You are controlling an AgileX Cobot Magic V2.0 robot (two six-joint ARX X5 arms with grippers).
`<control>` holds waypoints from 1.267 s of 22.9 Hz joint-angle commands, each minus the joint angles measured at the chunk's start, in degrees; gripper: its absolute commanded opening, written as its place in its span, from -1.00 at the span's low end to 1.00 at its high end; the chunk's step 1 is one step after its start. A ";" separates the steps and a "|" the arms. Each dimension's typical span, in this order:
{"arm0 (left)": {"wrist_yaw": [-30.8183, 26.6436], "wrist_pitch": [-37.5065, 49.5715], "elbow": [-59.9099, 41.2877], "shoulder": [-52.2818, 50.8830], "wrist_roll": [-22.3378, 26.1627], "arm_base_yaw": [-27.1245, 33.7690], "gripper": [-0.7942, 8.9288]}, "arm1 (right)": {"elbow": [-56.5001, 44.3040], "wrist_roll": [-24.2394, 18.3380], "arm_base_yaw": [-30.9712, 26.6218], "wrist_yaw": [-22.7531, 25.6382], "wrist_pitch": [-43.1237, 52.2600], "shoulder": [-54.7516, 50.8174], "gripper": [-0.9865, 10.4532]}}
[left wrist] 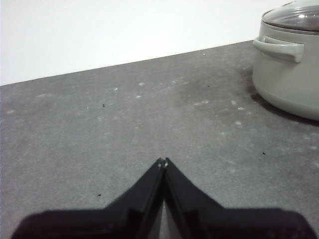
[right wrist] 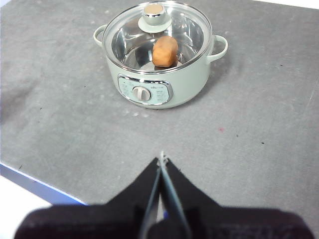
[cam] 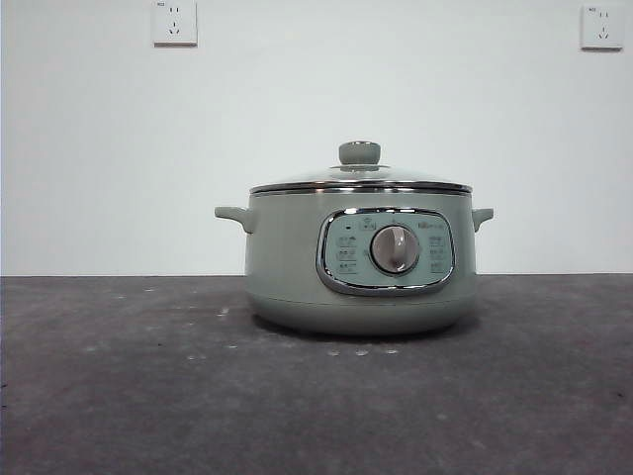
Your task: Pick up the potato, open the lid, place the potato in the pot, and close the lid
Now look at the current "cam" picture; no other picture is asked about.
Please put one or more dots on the pale green electric pot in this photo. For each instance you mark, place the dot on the pale green electric pot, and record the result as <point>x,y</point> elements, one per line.
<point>277,257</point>

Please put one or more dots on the white wall socket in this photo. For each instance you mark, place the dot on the white wall socket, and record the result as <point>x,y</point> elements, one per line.
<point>601,27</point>
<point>174,25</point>

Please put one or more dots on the glass lid with green knob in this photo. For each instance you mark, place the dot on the glass lid with green knob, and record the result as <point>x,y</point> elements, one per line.
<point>359,152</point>

